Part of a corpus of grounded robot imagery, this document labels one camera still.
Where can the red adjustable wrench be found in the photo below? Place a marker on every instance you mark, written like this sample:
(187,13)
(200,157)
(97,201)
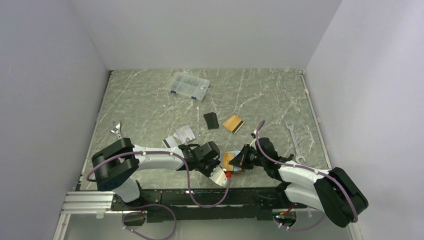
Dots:
(115,128)

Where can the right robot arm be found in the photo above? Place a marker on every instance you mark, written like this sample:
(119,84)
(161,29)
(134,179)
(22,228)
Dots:
(330,191)

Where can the silver open-end wrench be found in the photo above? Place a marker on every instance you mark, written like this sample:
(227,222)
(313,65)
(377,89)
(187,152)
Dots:
(299,158)

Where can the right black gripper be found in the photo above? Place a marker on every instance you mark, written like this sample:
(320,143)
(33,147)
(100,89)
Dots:
(241,160)

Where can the clear plastic screw box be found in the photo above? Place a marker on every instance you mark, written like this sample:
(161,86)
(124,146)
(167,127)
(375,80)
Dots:
(188,86)

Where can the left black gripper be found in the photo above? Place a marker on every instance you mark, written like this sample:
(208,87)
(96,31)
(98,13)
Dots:
(214,164)

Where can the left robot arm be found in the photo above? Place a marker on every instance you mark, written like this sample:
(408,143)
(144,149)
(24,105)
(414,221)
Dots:
(114,165)

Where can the single orange credit card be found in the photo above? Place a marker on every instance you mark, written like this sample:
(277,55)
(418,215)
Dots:
(226,157)

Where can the black credit card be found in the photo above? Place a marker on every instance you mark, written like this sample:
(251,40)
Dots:
(211,120)

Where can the silver credit card stack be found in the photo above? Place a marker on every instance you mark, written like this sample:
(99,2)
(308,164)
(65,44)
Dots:
(184,134)

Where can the aluminium frame rail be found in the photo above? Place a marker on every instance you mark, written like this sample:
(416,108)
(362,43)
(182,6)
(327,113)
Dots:
(96,203)

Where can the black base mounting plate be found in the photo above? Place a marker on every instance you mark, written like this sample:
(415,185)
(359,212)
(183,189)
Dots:
(260,203)

